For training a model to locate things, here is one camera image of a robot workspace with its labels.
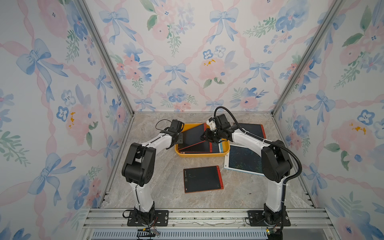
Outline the yellow plastic storage box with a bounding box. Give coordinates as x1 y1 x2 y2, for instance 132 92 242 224
175 124 230 158

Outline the red writing tablet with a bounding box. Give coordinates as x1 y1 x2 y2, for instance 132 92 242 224
240 123 266 139
178 141 219 154
178 124 207 149
183 166 224 194

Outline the white blue writing tablet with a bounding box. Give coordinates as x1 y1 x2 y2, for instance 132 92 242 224
224 145 264 176
219 141 230 154

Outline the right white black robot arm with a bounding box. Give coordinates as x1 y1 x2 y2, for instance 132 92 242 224
201 114 293 226

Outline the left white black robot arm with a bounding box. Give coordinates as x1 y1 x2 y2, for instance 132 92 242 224
122 120 185 221

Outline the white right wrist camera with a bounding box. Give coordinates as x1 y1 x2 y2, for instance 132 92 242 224
206 118 217 131

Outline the left thin black cable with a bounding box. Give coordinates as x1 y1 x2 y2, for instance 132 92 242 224
154 119 172 136

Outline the black corrugated cable conduit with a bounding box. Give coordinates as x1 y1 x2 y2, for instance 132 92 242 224
213 106 303 205

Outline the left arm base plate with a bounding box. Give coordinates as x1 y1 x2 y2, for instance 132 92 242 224
123 209 169 227

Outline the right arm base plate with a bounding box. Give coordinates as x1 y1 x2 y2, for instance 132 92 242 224
247 210 291 227

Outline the aluminium front rail frame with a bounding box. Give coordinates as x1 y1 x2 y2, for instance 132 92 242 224
78 209 340 240

